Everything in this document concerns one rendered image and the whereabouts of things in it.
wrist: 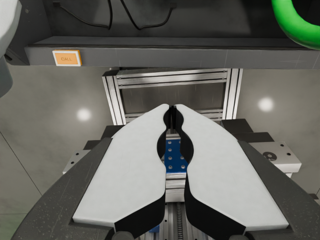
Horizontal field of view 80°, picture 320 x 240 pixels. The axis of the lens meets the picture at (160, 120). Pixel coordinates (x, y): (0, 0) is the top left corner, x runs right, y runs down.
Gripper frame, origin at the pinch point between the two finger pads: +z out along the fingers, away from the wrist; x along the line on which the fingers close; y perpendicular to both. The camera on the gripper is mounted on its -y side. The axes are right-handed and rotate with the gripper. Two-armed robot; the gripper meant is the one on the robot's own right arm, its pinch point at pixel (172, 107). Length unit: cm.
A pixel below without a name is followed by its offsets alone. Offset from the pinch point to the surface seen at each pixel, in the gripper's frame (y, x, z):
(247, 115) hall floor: 76, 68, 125
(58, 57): 4.7, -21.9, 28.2
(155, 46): 2.6, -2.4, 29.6
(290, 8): -5.1, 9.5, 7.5
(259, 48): 2.8, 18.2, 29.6
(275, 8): -5.1, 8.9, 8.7
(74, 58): 4.9, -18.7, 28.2
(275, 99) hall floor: 60, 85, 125
